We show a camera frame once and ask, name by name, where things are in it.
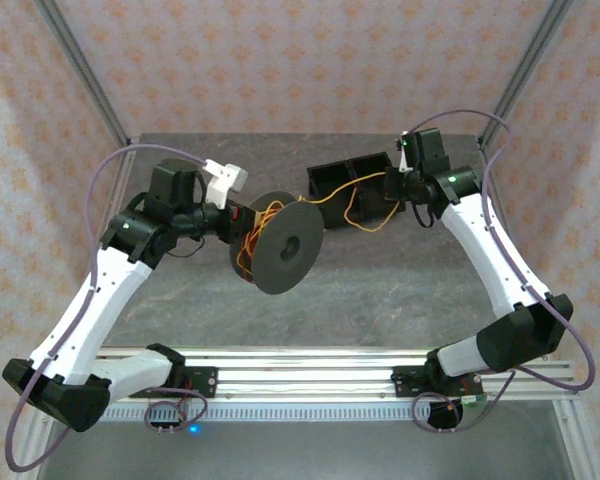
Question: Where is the black perforated cable spool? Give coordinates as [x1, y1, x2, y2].
[228, 189, 325, 296]

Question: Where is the black two-compartment box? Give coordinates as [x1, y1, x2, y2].
[307, 151, 406, 231]

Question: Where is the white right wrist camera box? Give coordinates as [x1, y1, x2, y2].
[398, 130, 412, 175]

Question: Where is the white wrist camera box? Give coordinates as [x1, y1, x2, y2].
[398, 130, 412, 175]
[202, 158, 249, 210]

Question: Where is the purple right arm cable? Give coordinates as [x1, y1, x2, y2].
[404, 108, 596, 434]

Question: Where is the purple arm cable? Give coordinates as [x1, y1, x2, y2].
[3, 143, 216, 474]
[404, 108, 596, 434]

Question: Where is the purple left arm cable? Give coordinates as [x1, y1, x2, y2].
[3, 143, 216, 474]

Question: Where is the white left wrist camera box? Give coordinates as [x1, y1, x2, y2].
[202, 158, 249, 210]

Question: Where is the aluminium corner post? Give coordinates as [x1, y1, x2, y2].
[33, 0, 134, 151]
[477, 0, 576, 149]

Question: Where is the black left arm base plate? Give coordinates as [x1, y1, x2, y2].
[129, 366, 219, 400]

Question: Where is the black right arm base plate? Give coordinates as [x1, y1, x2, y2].
[392, 366, 484, 399]

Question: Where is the aluminium mounting rail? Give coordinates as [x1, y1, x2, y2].
[32, 344, 581, 404]

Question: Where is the white slotted cable duct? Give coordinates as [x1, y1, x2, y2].
[52, 403, 431, 422]

